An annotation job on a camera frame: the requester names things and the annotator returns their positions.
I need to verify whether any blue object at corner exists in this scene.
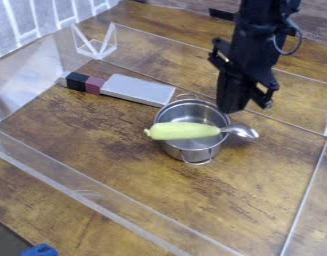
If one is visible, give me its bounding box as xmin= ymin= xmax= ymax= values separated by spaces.
xmin=19 ymin=244 xmax=59 ymax=256

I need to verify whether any clear acrylic corner bracket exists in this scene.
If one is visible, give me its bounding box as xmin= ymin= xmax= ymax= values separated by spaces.
xmin=71 ymin=23 xmax=118 ymax=60

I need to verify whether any clear acrylic enclosure wall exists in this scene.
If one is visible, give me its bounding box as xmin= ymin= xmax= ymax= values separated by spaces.
xmin=0 ymin=0 xmax=327 ymax=256

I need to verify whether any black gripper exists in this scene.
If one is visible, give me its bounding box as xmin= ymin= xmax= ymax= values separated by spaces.
xmin=209 ymin=37 xmax=280 ymax=114

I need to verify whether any stainless steel pot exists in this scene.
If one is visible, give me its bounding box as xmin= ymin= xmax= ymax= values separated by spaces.
xmin=151 ymin=98 xmax=231 ymax=165

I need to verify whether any grey toy cleaver knife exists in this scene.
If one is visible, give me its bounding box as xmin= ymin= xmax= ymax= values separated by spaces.
xmin=56 ymin=71 xmax=175 ymax=107

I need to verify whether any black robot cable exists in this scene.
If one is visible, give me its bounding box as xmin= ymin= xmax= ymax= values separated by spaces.
xmin=272 ymin=16 xmax=305 ymax=56

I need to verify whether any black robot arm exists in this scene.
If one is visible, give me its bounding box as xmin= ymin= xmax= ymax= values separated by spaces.
xmin=209 ymin=0 xmax=304 ymax=113

